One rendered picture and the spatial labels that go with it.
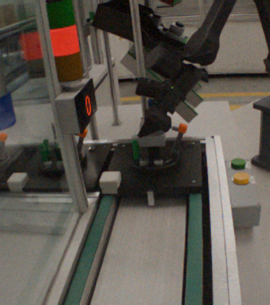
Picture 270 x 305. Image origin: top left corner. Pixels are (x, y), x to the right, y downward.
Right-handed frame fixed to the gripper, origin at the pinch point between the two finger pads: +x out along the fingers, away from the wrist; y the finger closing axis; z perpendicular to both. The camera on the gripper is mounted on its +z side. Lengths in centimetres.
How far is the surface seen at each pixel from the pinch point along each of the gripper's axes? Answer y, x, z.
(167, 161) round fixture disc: 3.2, 4.0, -9.2
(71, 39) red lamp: 20.4, -12.7, 23.9
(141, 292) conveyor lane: 39.2, 11.7, -11.9
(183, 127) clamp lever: 1.0, -4.8, -7.3
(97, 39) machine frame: -164, 36, 36
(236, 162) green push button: 2.0, -6.3, -23.4
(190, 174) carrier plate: 6.8, 1.7, -14.8
